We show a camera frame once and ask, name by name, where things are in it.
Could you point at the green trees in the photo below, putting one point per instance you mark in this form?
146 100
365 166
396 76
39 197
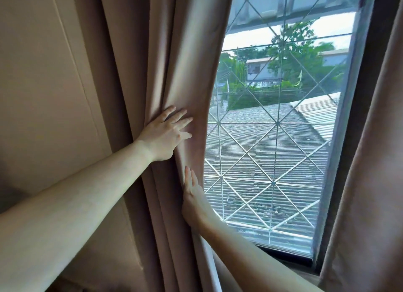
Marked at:
299 52

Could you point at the person's right forearm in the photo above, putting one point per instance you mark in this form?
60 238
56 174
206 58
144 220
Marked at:
252 260

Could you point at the person's right fingers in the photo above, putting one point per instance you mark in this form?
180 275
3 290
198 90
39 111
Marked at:
190 180

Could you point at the person's left middle finger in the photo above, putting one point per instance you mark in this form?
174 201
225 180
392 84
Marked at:
184 122

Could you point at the person's right hand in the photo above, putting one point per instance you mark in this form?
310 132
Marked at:
195 203

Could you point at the grey corrugated roof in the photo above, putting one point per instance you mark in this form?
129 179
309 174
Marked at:
261 150

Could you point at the person's left little finger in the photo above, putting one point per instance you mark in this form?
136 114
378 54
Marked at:
166 113

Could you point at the dark framed glass window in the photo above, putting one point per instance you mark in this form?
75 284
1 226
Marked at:
355 112

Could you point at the beige fabric curtain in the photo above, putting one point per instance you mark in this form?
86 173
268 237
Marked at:
371 181
176 65

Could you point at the person's left hand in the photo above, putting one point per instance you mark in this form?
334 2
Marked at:
160 137

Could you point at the diamond pattern metal window grille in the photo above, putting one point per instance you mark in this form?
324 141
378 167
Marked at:
277 123

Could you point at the white house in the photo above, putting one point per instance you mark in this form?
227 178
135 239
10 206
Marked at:
261 69

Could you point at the person's left forearm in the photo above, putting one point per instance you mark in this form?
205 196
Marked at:
69 200

